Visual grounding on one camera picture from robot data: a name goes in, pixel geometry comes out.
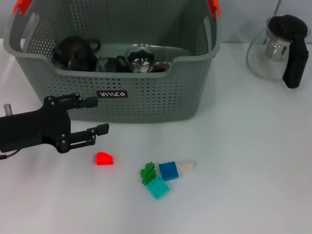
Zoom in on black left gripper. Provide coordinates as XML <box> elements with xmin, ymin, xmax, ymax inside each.
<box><xmin>0</xmin><ymin>93</ymin><xmax>110</xmax><ymax>154</ymax></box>

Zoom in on large red toy block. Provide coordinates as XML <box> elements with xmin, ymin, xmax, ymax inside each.
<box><xmin>93</xmin><ymin>152</ymin><xmax>115</xmax><ymax>166</ymax></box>

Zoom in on glass teacup black sleeve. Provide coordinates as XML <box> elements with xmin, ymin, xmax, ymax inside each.
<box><xmin>96</xmin><ymin>56</ymin><xmax>127</xmax><ymax>73</ymax></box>
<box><xmin>67</xmin><ymin>54</ymin><xmax>98</xmax><ymax>72</ymax></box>
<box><xmin>124</xmin><ymin>43</ymin><xmax>157</xmax><ymax>73</ymax></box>
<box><xmin>150</xmin><ymin>61</ymin><xmax>171</xmax><ymax>73</ymax></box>

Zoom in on green toy block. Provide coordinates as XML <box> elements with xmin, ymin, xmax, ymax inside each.
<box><xmin>140</xmin><ymin>161</ymin><xmax>157</xmax><ymax>186</ymax></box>

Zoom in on blue square toy block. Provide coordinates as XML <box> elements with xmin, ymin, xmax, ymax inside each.
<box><xmin>158</xmin><ymin>161</ymin><xmax>180</xmax><ymax>181</ymax></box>

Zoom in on long white toy block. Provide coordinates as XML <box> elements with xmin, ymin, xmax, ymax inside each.
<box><xmin>177</xmin><ymin>159</ymin><xmax>197</xmax><ymax>174</ymax></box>

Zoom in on grey perforated storage basket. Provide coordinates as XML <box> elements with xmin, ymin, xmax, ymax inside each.
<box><xmin>3</xmin><ymin>0</ymin><xmax>223</xmax><ymax>124</ymax></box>

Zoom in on teal square toy block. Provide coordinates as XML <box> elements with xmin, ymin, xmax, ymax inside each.
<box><xmin>145</xmin><ymin>176</ymin><xmax>171</xmax><ymax>200</ymax></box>

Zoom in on black clay teapot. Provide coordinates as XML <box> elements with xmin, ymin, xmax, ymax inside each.
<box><xmin>52</xmin><ymin>36</ymin><xmax>101</xmax><ymax>71</ymax></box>

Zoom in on orange basket handle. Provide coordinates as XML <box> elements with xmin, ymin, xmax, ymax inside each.
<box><xmin>12</xmin><ymin>0</ymin><xmax>33</xmax><ymax>17</ymax></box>
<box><xmin>206</xmin><ymin>0</ymin><xmax>222</xmax><ymax>19</ymax></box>

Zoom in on glass teapot black handle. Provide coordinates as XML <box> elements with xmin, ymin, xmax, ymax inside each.
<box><xmin>245</xmin><ymin>14</ymin><xmax>310</xmax><ymax>89</ymax></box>

